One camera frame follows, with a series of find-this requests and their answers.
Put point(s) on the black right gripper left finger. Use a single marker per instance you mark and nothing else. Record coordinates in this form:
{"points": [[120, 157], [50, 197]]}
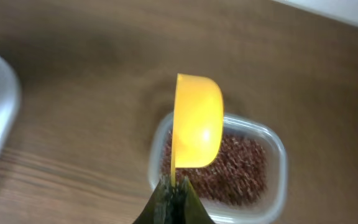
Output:
{"points": [[159, 208]]}

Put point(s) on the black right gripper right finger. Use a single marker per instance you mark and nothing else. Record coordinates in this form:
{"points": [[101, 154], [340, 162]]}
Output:
{"points": [[188, 208]]}

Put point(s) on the yellow plastic measuring scoop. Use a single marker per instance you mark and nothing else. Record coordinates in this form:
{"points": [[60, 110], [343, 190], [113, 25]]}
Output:
{"points": [[197, 123]]}

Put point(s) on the red adzuki beans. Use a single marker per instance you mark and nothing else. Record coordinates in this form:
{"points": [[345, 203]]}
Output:
{"points": [[236, 177]]}

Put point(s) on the clear plastic container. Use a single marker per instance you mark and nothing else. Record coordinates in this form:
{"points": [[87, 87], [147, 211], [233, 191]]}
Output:
{"points": [[271, 203]]}

